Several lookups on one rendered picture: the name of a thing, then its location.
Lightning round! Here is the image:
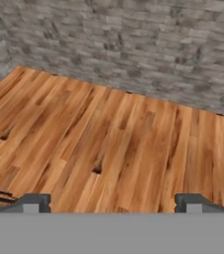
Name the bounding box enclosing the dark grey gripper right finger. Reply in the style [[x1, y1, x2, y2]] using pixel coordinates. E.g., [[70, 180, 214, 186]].
[[174, 192, 224, 214]]

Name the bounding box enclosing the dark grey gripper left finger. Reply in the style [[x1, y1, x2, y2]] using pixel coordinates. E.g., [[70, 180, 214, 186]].
[[0, 193, 52, 214]]

